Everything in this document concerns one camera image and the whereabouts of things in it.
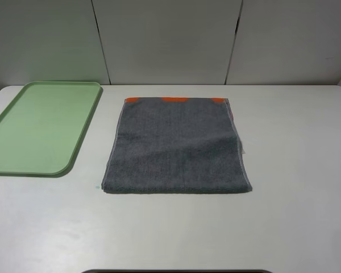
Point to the grey towel with orange stripes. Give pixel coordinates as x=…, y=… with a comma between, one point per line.
x=176, y=145

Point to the light green plastic tray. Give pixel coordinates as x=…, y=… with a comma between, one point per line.
x=42, y=128

